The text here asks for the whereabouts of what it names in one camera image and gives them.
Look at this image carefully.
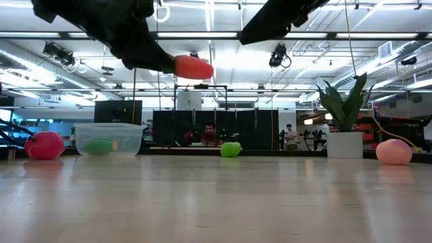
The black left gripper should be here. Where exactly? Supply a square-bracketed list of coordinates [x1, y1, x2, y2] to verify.
[32, 0, 177, 74]

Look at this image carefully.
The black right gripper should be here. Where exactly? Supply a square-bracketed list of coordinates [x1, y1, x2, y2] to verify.
[239, 0, 330, 46]

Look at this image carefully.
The orange toy carrot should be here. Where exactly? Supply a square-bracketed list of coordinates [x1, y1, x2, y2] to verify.
[161, 55, 215, 80]

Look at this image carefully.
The clear plastic tupperware container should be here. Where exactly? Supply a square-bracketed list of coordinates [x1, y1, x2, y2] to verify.
[73, 122, 145, 157]

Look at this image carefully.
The green toy corn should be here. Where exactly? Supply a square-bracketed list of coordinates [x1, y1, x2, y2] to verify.
[82, 138, 119, 156]

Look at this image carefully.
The light green toy lime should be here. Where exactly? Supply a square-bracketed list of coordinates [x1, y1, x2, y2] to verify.
[220, 141, 243, 158]

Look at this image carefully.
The red toy apple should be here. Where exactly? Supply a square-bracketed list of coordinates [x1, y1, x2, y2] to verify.
[24, 131, 66, 161]

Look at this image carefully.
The white cylinder box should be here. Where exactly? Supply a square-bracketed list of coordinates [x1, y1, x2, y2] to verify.
[176, 91, 203, 111]

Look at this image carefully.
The black monitor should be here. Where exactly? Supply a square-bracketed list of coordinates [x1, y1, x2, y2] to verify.
[93, 100, 143, 125]

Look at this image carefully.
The black ceiling spotlight pair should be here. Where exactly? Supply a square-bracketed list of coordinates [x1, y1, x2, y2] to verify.
[43, 42, 76, 68]

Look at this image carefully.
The seated person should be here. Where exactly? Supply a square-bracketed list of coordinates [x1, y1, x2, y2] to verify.
[184, 120, 224, 147]

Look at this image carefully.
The standing person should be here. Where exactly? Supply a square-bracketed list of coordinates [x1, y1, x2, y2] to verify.
[282, 124, 300, 151]

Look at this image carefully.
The green snake plant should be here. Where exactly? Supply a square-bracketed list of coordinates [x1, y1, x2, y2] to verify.
[316, 72, 375, 133]

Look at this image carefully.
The black equipment stand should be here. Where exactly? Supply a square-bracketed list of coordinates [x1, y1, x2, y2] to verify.
[299, 128, 325, 151]

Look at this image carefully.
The white ceiling air vent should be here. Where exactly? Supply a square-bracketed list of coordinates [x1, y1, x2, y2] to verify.
[377, 40, 403, 60]

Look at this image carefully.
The white plant pot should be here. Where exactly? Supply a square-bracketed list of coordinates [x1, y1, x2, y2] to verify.
[326, 131, 364, 159]

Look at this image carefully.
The dark workbench with red items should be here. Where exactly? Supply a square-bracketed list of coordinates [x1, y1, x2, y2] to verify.
[357, 114, 432, 153]

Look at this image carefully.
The black ceiling spotlight with cable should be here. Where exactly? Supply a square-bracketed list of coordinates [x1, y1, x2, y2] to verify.
[269, 43, 292, 68]

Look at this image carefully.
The white hanging ring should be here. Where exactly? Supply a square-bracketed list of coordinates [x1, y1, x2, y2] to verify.
[153, 0, 171, 24]

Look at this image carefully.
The black metal frame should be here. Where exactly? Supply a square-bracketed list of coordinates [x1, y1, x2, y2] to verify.
[173, 84, 229, 112]

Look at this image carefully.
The beige hanging rope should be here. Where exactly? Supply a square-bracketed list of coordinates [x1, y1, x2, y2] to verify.
[344, 0, 358, 79]

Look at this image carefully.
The black partition wall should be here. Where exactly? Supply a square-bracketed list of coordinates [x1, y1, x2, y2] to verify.
[152, 108, 280, 151]

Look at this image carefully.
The black table edge rail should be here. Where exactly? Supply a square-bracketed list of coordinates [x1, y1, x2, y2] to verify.
[0, 145, 432, 165]

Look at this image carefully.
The black ceiling camera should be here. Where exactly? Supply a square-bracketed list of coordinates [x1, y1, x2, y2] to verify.
[400, 55, 418, 67]

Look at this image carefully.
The black curved cable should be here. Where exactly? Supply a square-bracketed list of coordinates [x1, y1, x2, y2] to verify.
[0, 117, 36, 149]

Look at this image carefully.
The yellow floor cable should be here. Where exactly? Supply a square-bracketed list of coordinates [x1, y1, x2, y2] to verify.
[370, 101, 422, 153]

